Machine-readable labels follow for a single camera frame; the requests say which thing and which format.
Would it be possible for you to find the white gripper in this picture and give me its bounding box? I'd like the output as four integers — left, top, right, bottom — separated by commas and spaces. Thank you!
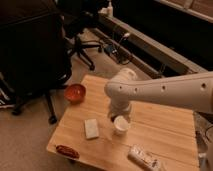
108, 100, 132, 121

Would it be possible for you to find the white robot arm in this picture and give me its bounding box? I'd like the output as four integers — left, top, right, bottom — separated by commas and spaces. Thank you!
104, 68, 213, 119

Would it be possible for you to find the red ceramic bowl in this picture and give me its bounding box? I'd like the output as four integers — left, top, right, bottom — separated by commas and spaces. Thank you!
64, 84, 86, 103

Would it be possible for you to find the black rectangular bar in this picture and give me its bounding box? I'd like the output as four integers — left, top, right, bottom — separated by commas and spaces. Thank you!
110, 116, 117, 122

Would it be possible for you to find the white rectangular sponge block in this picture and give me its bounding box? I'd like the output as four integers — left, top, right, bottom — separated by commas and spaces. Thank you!
84, 119, 99, 139

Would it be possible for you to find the blue power strip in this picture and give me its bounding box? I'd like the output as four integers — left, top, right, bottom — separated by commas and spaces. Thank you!
104, 45, 117, 55

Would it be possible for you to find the dark red oblong object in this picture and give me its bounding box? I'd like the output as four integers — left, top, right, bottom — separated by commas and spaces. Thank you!
56, 145, 80, 158

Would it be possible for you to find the black office chair near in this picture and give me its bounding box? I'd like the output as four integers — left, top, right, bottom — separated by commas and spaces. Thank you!
0, 0, 72, 115

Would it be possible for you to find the black office chair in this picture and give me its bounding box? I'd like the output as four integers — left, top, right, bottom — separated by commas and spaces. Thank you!
0, 0, 72, 115
56, 0, 104, 72

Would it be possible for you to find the white bottle on ledge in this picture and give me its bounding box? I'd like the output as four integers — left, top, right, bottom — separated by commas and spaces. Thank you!
107, 0, 113, 17

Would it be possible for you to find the black office chair far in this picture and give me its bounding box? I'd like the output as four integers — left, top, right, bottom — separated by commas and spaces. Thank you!
56, 0, 104, 72

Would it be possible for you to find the black cable with white plug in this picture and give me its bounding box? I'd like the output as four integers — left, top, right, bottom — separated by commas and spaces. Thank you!
111, 31, 133, 66

